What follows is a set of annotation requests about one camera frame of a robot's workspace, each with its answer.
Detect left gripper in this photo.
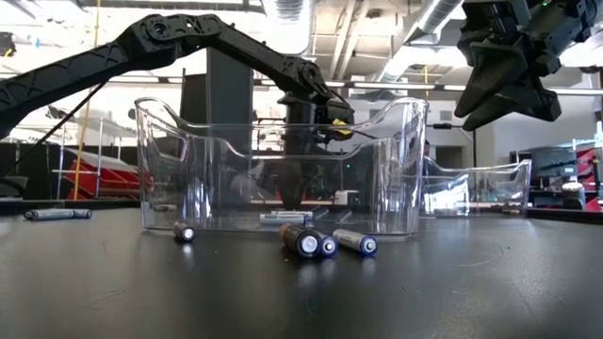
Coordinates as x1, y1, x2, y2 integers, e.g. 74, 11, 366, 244
275, 91, 357, 211

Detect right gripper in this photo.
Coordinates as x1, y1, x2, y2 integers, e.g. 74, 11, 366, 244
453, 0, 599, 133

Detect batteries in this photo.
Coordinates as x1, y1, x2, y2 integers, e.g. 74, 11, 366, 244
259, 214, 307, 226

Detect clear plastic bin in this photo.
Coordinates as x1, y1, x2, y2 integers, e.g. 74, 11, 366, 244
420, 157, 533, 218
134, 96, 430, 236

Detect large black copper battery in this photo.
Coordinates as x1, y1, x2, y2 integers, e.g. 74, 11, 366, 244
277, 222, 324, 259

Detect grey monitor back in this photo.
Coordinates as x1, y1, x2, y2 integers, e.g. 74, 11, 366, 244
530, 146, 579, 180

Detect black partition panel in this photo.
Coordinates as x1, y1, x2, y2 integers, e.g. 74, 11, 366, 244
178, 46, 255, 208

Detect red storage rack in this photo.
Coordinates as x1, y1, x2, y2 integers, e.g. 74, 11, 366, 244
577, 148, 603, 213

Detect ceiling light strip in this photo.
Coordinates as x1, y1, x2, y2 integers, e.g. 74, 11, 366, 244
256, 79, 603, 97

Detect white topped black canister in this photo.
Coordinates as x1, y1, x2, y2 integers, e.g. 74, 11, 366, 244
560, 183, 588, 212

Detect red bins on metal shelf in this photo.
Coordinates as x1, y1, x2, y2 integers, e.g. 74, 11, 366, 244
51, 120, 147, 203

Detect black chair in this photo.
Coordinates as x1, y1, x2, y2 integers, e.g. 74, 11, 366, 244
0, 176, 29, 202

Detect black hanging device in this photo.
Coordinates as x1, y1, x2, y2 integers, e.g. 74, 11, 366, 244
0, 32, 18, 60

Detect tall black stand frame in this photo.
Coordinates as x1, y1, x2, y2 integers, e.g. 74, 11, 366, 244
431, 121, 478, 189

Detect silver smooth ceiling duct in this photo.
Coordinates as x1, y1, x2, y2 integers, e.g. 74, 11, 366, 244
371, 0, 465, 90

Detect silver corrugated ceiling duct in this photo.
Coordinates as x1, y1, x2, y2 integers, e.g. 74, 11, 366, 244
261, 0, 315, 56

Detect yellow cable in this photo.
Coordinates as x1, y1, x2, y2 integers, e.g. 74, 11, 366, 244
70, 0, 103, 202

